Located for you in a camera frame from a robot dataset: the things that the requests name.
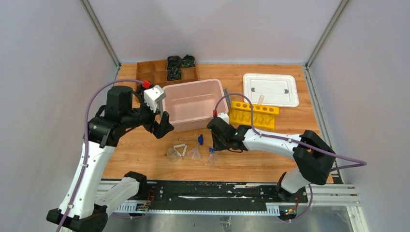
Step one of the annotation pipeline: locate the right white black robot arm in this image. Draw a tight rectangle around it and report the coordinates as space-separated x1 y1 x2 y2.
207 117 335 202

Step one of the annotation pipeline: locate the white clay triangle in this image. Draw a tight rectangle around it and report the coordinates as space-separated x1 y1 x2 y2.
173 144 188 160

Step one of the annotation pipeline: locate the clear plastic funnel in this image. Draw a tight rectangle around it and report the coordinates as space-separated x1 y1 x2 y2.
188 143 201 160

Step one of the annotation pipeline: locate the yellow test tube rack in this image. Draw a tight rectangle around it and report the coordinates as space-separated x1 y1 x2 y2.
229 101 279 130

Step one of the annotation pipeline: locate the blue capped vial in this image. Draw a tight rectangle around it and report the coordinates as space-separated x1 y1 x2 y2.
207 147 216 166

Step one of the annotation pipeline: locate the white plastic lid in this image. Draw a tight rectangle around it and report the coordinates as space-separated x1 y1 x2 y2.
243 73 299 108

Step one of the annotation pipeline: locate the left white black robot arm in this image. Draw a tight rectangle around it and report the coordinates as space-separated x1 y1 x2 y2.
46 83 174 232

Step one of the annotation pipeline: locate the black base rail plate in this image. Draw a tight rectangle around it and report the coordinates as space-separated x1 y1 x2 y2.
115 180 309 216

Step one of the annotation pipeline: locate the pink plastic bin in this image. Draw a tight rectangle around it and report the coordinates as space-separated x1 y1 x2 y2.
162 79 229 132

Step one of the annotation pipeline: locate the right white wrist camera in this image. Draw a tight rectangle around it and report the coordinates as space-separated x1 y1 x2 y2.
213 110 229 124

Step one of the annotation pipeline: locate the blue capped glass rod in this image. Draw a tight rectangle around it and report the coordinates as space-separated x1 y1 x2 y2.
169 134 204 145

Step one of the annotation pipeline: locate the brown compartment tray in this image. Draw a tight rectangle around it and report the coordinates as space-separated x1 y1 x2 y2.
136 59 199 87

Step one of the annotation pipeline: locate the black coiled cable bundle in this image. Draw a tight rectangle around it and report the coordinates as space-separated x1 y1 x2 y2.
181 55 196 68
167 55 182 68
167 67 182 81

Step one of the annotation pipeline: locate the small glass beaker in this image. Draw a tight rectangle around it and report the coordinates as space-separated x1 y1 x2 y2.
167 147 179 162

